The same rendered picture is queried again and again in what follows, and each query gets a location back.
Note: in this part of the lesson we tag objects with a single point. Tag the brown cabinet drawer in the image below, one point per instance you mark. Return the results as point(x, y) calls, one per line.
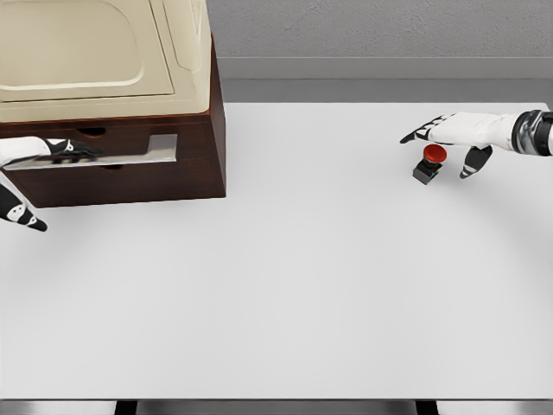
point(112, 181)

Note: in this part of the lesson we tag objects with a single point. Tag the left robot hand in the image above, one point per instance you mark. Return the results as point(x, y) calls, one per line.
point(26, 149)

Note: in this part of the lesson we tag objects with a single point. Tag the red push button switch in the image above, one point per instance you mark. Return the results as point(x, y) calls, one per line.
point(430, 162)

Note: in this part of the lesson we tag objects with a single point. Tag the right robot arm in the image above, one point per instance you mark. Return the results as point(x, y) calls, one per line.
point(528, 132)

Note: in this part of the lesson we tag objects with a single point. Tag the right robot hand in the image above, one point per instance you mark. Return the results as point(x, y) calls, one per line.
point(462, 127)

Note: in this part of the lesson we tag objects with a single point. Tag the brown wooden cabinet cream top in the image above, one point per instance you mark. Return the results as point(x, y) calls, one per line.
point(108, 82)

